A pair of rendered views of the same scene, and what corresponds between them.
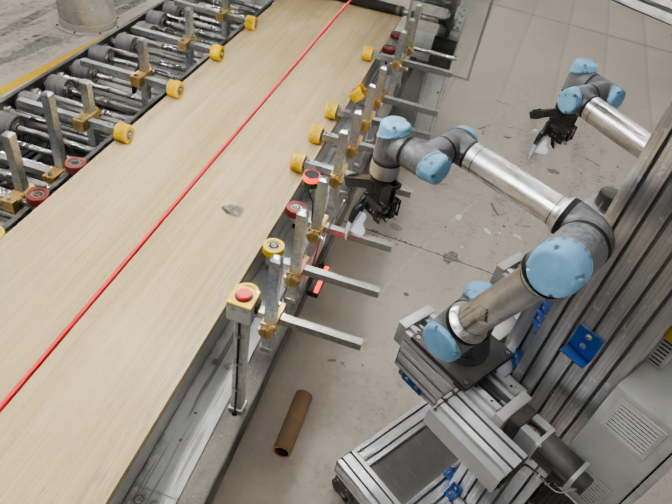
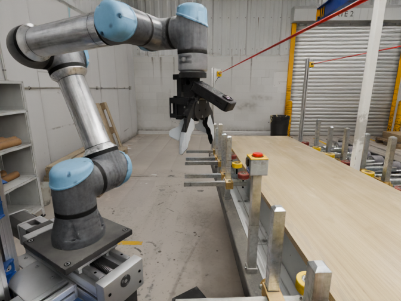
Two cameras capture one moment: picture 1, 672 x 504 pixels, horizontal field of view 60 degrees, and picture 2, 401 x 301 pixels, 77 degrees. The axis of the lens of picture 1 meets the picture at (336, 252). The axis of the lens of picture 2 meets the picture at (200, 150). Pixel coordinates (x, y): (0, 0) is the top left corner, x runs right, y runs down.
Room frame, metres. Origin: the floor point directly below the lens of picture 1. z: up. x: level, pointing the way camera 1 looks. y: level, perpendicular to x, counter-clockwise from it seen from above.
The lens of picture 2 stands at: (1.92, -0.19, 1.48)
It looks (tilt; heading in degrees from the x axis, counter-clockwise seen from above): 14 degrees down; 169
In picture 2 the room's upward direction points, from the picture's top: straight up
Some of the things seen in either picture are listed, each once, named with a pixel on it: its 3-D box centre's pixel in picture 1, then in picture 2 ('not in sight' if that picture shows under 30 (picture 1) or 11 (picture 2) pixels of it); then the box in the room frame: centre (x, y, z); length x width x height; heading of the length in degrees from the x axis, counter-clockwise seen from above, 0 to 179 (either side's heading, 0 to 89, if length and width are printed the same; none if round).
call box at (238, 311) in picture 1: (243, 305); (256, 165); (1.03, 0.21, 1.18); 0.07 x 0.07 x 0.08; 81
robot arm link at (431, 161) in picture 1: (428, 159); (154, 33); (1.21, -0.17, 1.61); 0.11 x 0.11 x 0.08; 54
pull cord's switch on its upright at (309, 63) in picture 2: not in sight; (305, 107); (-0.83, 1.62, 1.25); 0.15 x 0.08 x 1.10; 171
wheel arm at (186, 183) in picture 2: not in sight; (215, 183); (0.32, 0.22, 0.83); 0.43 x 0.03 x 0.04; 81
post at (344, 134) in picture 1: (336, 179); not in sight; (2.02, 0.06, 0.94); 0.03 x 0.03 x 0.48; 81
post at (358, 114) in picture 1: (350, 157); not in sight; (2.27, 0.02, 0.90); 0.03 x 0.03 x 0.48; 81
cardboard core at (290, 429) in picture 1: (293, 422); not in sight; (1.42, 0.04, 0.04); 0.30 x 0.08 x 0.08; 171
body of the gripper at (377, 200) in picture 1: (381, 195); (190, 97); (1.25, -0.09, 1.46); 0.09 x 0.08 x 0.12; 47
